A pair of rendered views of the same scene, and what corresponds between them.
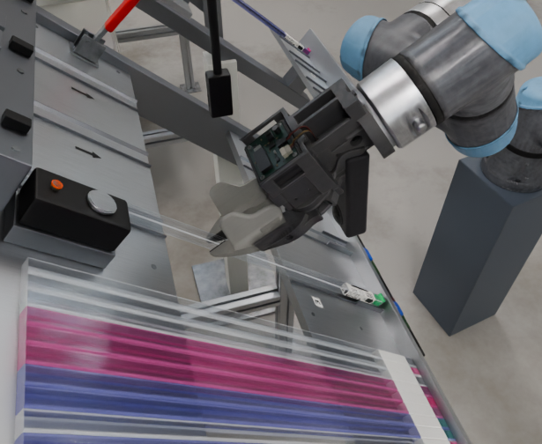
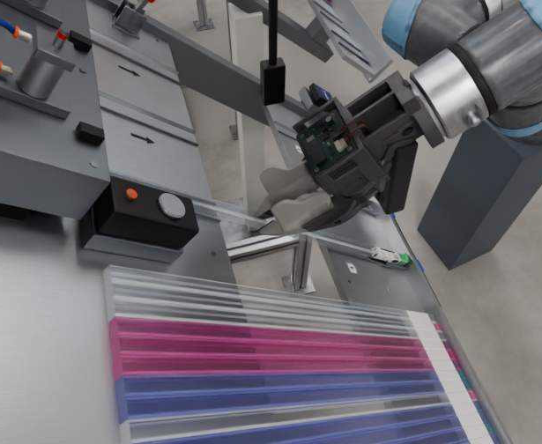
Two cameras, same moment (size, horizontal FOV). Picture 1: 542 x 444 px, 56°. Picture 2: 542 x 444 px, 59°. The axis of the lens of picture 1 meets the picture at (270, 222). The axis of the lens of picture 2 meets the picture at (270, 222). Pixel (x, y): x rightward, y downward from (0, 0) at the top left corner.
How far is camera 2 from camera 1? 0.08 m
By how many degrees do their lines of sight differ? 9
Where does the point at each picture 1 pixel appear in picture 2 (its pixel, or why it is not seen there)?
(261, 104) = not seen: hidden behind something
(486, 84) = not seen: outside the picture
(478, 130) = (523, 116)
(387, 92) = (444, 88)
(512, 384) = (504, 314)
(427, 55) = (488, 49)
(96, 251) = (167, 250)
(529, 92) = not seen: outside the picture
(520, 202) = (530, 153)
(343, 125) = (397, 119)
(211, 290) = (232, 226)
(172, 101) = (208, 67)
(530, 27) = not seen: outside the picture
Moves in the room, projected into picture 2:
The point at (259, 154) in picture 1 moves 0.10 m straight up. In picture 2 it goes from (313, 145) to (322, 56)
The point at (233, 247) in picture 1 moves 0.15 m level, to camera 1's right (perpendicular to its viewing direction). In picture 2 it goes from (283, 229) to (422, 229)
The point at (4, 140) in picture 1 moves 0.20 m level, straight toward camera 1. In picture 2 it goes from (83, 156) to (229, 418)
